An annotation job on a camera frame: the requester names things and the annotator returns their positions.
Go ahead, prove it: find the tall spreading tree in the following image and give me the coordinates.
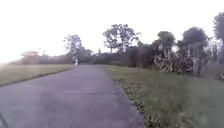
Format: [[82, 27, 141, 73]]
[[102, 23, 142, 54]]

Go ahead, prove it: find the person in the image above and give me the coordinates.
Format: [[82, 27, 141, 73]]
[[74, 56, 80, 67]]

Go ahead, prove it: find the slender pale tree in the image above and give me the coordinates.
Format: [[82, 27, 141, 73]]
[[63, 34, 84, 65]]

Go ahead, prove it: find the grey asphalt path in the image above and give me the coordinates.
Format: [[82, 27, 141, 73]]
[[0, 64, 146, 128]]

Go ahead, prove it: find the row of trees and bushes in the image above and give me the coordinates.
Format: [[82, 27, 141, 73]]
[[79, 11, 224, 80]]

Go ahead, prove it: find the low dark hedge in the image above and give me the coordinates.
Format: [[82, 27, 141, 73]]
[[9, 50, 75, 66]]

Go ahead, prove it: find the grass verge with weeds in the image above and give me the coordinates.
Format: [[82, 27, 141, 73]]
[[97, 64, 224, 128]]

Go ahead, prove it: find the grass field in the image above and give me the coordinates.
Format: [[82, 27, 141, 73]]
[[0, 63, 75, 86]]

